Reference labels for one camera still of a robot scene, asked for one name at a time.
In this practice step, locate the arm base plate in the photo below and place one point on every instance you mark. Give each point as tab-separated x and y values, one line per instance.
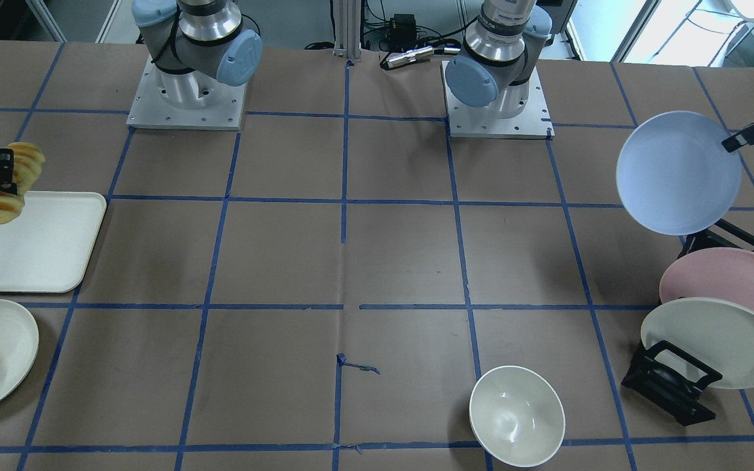
191	101
520	112

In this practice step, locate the striped bread roll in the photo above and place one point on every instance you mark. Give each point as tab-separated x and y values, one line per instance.
25	166

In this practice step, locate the pink plate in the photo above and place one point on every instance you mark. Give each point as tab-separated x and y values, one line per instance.
722	273

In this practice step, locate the white plate in rack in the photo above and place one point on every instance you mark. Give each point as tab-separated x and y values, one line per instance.
717	332

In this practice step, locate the aluminium frame post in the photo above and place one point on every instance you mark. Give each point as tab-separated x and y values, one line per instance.
348	29

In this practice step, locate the white rectangular tray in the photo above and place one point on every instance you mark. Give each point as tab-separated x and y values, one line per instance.
48	247

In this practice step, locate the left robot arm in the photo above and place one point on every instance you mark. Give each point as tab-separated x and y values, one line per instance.
492	87

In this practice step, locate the blue plate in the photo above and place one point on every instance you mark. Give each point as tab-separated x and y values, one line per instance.
674	176

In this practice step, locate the white ceramic bowl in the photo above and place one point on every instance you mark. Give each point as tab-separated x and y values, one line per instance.
517	416

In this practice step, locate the silver cylindrical connector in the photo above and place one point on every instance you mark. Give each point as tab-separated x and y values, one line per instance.
402	59

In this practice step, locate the black plate rack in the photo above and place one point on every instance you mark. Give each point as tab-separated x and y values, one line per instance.
672	380

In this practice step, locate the black device on desk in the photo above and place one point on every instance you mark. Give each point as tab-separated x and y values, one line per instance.
401	32

